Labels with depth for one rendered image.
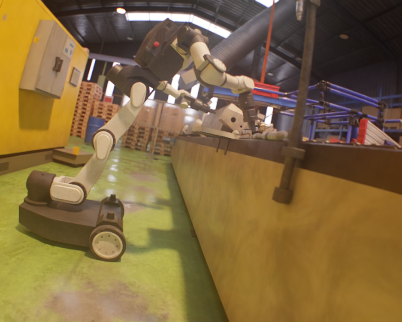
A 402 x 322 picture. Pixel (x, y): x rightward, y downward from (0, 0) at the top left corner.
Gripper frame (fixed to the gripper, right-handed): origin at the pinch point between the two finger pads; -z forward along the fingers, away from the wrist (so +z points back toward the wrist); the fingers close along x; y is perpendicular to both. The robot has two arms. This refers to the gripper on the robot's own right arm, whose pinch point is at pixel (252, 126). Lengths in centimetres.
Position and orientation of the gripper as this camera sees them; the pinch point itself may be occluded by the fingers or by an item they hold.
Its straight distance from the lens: 136.0
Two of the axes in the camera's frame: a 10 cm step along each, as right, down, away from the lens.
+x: -1.6, -1.0, 9.8
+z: -2.2, -9.7, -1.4
